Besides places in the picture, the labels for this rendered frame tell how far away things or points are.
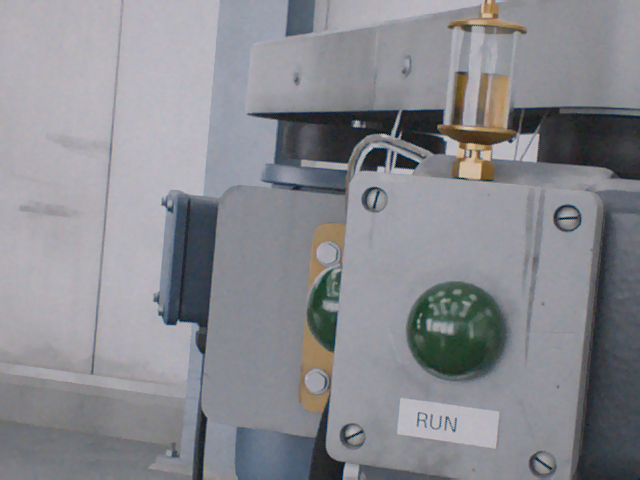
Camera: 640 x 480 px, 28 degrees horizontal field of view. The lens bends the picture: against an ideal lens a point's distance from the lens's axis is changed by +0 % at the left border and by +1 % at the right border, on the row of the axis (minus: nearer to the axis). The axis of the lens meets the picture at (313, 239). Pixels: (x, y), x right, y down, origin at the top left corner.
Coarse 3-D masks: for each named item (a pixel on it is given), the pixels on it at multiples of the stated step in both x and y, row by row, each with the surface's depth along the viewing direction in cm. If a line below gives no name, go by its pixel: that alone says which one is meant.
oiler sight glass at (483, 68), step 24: (456, 48) 46; (480, 48) 45; (504, 48) 45; (456, 72) 46; (480, 72) 45; (504, 72) 45; (456, 96) 46; (480, 96) 45; (504, 96) 45; (456, 120) 46; (480, 120) 45; (504, 120) 46
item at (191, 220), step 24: (168, 192) 96; (168, 216) 93; (192, 216) 88; (216, 216) 88; (168, 240) 90; (192, 240) 88; (168, 264) 88; (192, 264) 88; (168, 288) 88; (192, 288) 88; (168, 312) 88; (192, 312) 88
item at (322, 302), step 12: (336, 264) 42; (324, 276) 41; (336, 276) 41; (312, 288) 41; (324, 288) 41; (336, 288) 40; (312, 300) 41; (324, 300) 40; (336, 300) 40; (312, 312) 41; (324, 312) 40; (336, 312) 40; (312, 324) 41; (324, 324) 41; (324, 336) 41; (324, 348) 41
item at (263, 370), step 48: (240, 192) 86; (288, 192) 85; (240, 240) 86; (288, 240) 85; (336, 240) 83; (240, 288) 86; (288, 288) 85; (240, 336) 86; (288, 336) 85; (240, 384) 86; (288, 384) 86; (288, 432) 86
